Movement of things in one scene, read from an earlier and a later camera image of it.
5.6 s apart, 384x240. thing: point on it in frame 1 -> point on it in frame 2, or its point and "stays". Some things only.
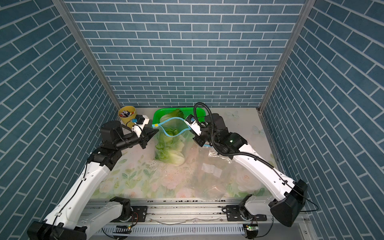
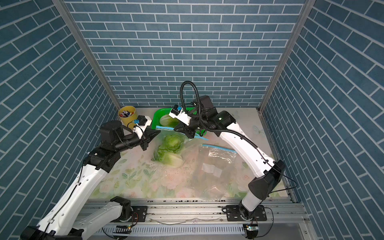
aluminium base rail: (183, 219) stays
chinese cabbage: (177, 113) -> (168, 121)
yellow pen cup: (126, 114) stays
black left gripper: (148, 131) stays
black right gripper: (199, 141) -> (187, 129)
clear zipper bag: (174, 143) stays
